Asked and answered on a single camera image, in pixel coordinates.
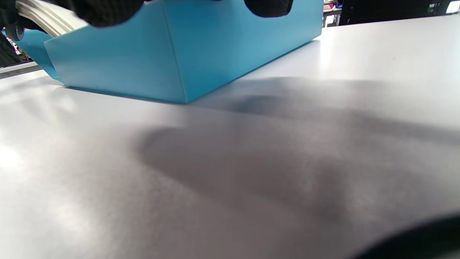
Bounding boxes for person's left hand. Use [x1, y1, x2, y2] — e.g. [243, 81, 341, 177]
[0, 0, 26, 31]

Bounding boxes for blue file box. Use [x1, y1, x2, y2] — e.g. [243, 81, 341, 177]
[14, 0, 323, 105]

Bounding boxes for person's right hand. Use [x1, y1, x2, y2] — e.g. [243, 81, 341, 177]
[72, 0, 294, 28]

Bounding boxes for stack of lined papers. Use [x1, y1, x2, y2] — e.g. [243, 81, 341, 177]
[16, 0, 88, 38]

